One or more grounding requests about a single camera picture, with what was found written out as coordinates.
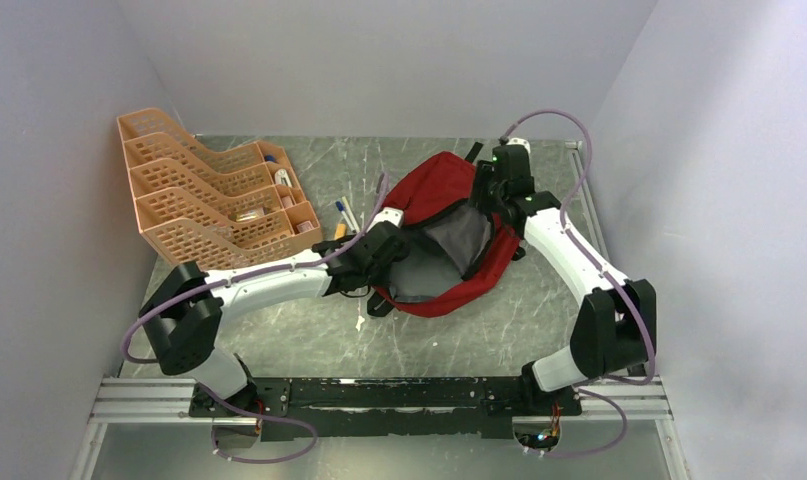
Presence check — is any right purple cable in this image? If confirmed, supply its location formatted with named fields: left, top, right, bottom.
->
left=498, top=109, right=658, bottom=460

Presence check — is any orange plastic file organizer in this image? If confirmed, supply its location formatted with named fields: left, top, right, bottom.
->
left=117, top=108, right=323, bottom=270

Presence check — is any red backpack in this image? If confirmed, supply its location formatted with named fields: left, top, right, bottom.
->
left=367, top=142, right=525, bottom=318

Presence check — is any aluminium frame rail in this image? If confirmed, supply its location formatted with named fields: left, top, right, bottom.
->
left=71, top=378, right=691, bottom=479

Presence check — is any purple cable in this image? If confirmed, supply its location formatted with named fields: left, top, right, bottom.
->
left=121, top=170, right=392, bottom=465
left=498, top=109, right=658, bottom=460

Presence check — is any white pencil stick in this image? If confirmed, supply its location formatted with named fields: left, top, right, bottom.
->
left=341, top=196, right=361, bottom=233

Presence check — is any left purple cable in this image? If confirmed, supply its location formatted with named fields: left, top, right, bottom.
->
left=121, top=170, right=392, bottom=465

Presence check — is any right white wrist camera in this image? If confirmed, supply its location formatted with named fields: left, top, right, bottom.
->
left=506, top=137, right=531, bottom=151

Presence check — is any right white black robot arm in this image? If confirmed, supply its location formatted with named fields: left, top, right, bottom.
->
left=469, top=143, right=656, bottom=414

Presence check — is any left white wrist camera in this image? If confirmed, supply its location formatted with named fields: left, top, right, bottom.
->
left=368, top=207, right=404, bottom=230

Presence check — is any blue white whiteboard marker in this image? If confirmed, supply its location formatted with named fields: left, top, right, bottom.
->
left=335, top=200, right=357, bottom=233

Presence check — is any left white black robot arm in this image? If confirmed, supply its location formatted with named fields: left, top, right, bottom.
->
left=140, top=221, right=408, bottom=416

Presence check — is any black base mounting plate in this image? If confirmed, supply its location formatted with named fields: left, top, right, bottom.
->
left=189, top=376, right=580, bottom=442

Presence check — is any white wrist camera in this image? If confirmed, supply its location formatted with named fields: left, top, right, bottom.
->
left=506, top=137, right=531, bottom=151
left=368, top=207, right=404, bottom=230

